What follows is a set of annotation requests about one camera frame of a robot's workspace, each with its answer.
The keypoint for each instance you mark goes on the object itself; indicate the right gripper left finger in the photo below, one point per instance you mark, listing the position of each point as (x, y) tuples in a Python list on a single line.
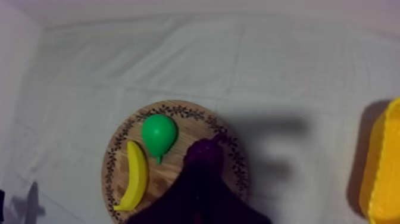
[(178, 203)]

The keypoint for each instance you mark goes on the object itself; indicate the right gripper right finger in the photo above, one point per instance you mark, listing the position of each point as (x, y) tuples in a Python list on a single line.
[(218, 204)]

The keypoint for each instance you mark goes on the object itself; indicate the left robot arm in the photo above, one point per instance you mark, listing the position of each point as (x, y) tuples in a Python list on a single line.
[(1, 204)]

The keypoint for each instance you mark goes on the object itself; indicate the purple toy grapes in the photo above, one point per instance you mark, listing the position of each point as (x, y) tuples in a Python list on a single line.
[(204, 152)]

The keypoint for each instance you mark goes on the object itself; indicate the round wooden board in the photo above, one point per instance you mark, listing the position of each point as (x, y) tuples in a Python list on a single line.
[(187, 125)]

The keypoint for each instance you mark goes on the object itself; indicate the yellow plastic basket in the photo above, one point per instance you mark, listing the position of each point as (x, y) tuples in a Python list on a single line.
[(382, 169)]

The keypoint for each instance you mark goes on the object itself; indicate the yellow toy banana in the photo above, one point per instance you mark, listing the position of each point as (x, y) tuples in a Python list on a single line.
[(137, 175)]

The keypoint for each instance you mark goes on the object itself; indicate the green toy pear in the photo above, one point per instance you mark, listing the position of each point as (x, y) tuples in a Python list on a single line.
[(158, 133)]

